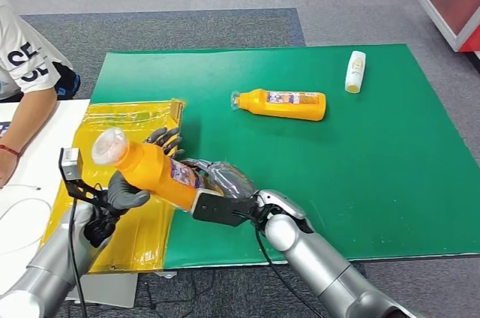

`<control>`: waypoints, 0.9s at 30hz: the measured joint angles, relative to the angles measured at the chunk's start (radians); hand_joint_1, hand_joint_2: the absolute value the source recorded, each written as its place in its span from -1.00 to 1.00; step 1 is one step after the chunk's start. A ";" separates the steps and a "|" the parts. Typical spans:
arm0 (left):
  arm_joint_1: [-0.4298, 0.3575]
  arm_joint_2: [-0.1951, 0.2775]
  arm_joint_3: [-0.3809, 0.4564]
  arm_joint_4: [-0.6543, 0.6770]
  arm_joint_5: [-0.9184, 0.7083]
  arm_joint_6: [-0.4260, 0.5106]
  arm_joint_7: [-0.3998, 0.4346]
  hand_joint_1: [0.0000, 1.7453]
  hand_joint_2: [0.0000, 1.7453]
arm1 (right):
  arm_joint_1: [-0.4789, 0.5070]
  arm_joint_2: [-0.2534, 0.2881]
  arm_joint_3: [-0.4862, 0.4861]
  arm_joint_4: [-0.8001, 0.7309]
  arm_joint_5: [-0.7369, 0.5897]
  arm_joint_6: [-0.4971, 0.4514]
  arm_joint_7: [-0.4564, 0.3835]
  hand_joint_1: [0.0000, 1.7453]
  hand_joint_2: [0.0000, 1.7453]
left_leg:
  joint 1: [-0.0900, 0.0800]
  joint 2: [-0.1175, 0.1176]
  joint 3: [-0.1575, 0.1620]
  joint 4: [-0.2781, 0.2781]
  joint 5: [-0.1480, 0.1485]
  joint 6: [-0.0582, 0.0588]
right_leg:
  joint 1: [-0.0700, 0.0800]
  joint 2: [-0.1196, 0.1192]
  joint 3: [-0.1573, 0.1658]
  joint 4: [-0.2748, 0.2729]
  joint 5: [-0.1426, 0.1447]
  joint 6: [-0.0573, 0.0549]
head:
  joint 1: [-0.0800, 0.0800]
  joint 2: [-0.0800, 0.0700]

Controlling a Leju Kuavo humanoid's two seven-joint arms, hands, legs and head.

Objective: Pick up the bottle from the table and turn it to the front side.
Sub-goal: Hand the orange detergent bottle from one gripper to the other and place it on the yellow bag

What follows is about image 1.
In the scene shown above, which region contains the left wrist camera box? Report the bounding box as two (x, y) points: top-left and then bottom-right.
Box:
(57, 146), (85, 184)

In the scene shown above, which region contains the red string bracelet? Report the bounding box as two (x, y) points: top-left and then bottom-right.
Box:
(0, 143), (20, 159)

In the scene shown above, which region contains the orange bottle with clear cap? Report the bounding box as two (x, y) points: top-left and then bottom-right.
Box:
(230, 88), (328, 122)

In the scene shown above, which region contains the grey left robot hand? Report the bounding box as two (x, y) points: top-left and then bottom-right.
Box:
(106, 127), (186, 212)

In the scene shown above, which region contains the person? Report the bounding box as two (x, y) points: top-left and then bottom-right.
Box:
(0, 0), (82, 188)

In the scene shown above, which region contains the small white bottle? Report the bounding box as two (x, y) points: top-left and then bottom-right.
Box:
(344, 50), (366, 94)

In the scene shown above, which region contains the orange bottle with white cap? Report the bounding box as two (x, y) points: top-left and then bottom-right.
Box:
(91, 127), (222, 212)

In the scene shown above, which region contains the person's left hand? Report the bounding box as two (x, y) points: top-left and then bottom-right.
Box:
(0, 150), (20, 188)

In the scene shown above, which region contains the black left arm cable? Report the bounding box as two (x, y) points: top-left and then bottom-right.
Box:
(68, 195), (90, 318)

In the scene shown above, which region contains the green table mat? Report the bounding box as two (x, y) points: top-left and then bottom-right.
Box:
(89, 43), (480, 269)

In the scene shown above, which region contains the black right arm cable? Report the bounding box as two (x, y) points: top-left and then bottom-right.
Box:
(254, 226), (316, 318)

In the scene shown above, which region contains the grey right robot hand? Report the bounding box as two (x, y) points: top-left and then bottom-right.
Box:
(179, 157), (259, 201)

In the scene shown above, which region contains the white cable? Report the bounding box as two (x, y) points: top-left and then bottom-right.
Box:
(0, 184), (51, 255)

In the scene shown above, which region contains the grey panel under table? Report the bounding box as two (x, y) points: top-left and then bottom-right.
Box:
(69, 271), (138, 310)

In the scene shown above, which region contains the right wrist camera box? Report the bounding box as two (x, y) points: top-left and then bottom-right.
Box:
(191, 190), (259, 229)

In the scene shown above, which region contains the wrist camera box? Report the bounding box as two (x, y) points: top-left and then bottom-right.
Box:
(191, 190), (259, 229)
(57, 146), (85, 184)

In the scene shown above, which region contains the black floor cable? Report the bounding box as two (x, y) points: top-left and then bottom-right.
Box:
(143, 271), (214, 318)

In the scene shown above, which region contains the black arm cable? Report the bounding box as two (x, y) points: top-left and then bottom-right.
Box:
(68, 195), (90, 318)
(254, 226), (316, 318)

